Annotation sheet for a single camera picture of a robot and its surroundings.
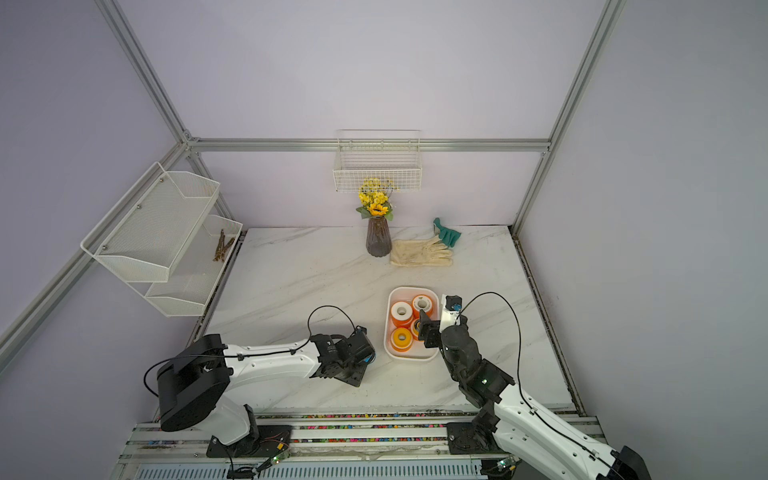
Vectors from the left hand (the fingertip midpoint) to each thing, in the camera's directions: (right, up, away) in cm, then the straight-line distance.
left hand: (353, 374), depth 84 cm
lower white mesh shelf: (-52, +28, +8) cm, 59 cm away
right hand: (+23, +18, -4) cm, 29 cm away
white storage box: (+19, +5, +4) cm, 20 cm away
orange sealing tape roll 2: (+21, +19, +9) cm, 30 cm away
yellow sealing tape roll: (+14, +9, +4) cm, 17 cm away
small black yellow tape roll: (+18, +12, +6) cm, 23 cm away
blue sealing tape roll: (+6, +10, -16) cm, 19 cm away
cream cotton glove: (+22, +36, +28) cm, 50 cm away
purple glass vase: (+6, +41, +20) cm, 46 cm away
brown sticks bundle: (-45, +37, +12) cm, 59 cm away
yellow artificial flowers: (+5, +54, +8) cm, 55 cm away
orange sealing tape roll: (+14, +16, +8) cm, 22 cm away
